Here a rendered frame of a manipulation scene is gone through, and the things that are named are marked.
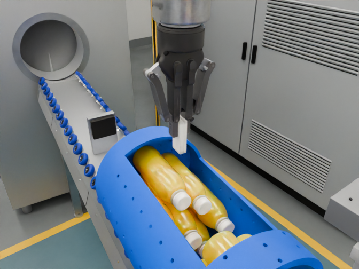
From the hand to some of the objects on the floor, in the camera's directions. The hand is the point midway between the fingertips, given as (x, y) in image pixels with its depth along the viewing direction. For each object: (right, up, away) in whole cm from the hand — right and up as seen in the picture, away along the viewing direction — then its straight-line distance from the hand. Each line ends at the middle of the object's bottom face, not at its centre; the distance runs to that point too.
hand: (179, 134), depth 62 cm
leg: (-69, -55, +164) cm, 186 cm away
